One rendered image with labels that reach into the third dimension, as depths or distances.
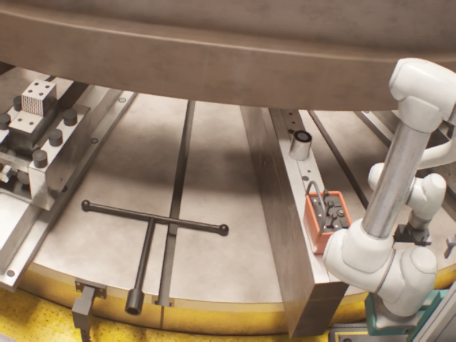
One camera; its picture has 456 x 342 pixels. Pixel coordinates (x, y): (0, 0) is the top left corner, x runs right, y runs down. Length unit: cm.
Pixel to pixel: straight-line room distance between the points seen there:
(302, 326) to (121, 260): 78
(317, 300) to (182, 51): 102
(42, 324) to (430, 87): 191
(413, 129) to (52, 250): 156
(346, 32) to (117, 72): 91
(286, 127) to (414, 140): 108
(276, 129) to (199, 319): 86
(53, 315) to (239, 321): 83
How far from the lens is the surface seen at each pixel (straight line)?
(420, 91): 153
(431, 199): 200
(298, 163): 243
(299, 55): 226
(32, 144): 240
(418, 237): 210
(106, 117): 305
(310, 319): 224
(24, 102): 245
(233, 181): 284
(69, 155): 250
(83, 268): 245
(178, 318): 255
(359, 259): 179
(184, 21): 227
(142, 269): 241
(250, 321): 257
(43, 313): 269
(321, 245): 207
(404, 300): 186
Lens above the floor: 225
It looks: 42 degrees down
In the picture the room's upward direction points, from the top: 9 degrees clockwise
